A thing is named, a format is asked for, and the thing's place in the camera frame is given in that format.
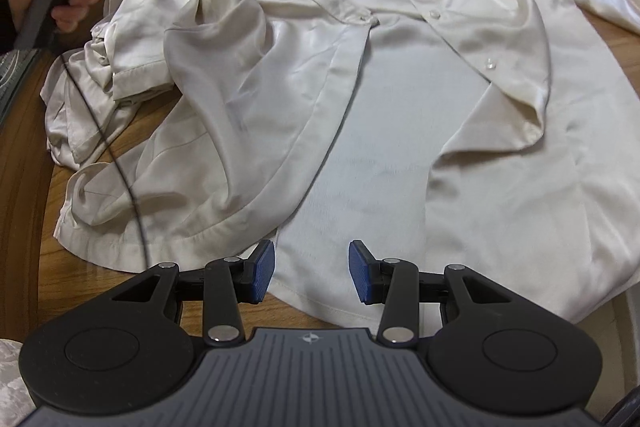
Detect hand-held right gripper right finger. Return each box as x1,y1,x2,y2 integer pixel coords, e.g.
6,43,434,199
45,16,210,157
348,239,516,349

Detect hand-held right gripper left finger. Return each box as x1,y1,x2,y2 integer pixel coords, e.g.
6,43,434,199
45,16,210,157
112,239,277,349

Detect white satin button shirt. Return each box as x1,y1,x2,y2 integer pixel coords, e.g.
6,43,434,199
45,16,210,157
55,0,640,324

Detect person's left forearm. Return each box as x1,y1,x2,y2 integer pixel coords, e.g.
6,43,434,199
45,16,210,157
0,0,21,55

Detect striped glass desk partition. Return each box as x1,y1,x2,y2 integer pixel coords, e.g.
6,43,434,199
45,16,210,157
0,49,43,128

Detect crumpled beige garment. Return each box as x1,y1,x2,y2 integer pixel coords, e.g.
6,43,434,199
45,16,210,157
40,0,176,170

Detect grey patterned clothing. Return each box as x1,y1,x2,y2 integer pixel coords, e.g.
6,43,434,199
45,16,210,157
0,339,38,427

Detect black cable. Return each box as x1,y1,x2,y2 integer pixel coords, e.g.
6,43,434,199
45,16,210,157
59,52,153,269

